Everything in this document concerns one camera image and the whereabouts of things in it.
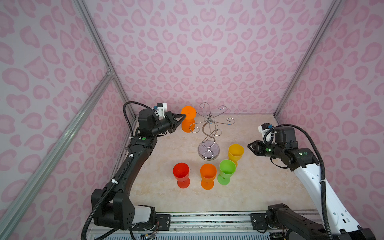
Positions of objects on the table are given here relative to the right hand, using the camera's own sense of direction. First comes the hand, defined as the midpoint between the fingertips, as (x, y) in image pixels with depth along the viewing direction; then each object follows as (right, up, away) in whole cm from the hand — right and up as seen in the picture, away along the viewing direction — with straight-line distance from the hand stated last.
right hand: (251, 144), depth 72 cm
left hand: (-31, +15, -3) cm, 34 cm away
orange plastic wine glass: (-20, -15, +5) cm, 25 cm away
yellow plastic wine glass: (-3, -6, +16) cm, 17 cm away
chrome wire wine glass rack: (-18, -6, +26) cm, 32 cm away
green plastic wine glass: (-9, -15, +10) cm, 20 cm away
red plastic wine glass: (-34, -15, +6) cm, 38 cm away
